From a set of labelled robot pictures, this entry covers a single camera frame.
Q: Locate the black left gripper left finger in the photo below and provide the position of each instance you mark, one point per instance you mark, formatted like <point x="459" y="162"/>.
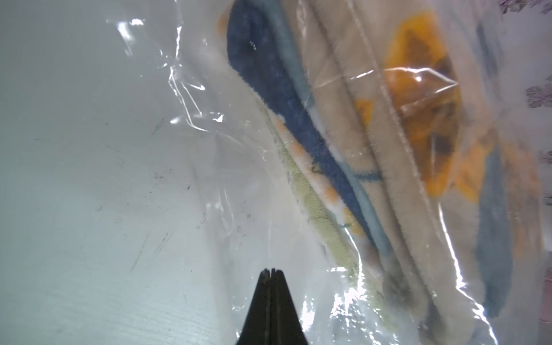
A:
<point x="256" y="329"/>

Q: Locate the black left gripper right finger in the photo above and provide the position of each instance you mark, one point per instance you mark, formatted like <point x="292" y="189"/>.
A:
<point x="285" y="327"/>

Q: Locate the clear plastic vacuum bag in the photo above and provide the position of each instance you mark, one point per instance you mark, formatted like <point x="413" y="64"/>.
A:
<point x="253" y="216"/>

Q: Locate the beige blanket with orange pattern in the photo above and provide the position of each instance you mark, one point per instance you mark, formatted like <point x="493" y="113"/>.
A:
<point x="396" y="122"/>

